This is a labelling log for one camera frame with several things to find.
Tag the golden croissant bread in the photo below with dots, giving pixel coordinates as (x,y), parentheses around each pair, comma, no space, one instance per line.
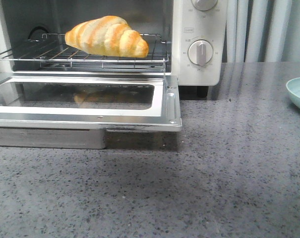
(107,36)

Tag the glass oven door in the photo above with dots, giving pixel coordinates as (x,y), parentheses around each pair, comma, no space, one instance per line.
(76,110)

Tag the black right oven foot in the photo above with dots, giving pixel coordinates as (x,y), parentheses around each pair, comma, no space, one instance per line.
(202,91)

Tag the white Toshiba toaster oven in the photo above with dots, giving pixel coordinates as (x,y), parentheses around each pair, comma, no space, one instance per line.
(177,21)

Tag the lower timer knob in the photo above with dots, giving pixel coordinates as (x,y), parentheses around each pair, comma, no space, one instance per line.
(200,52)

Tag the upper temperature knob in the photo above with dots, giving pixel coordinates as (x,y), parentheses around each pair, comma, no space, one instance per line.
(204,5)

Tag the white pleated curtain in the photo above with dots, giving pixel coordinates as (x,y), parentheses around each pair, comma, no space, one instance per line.
(262,31)

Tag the metal oven wire rack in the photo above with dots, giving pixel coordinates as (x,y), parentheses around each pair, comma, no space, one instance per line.
(51,53)

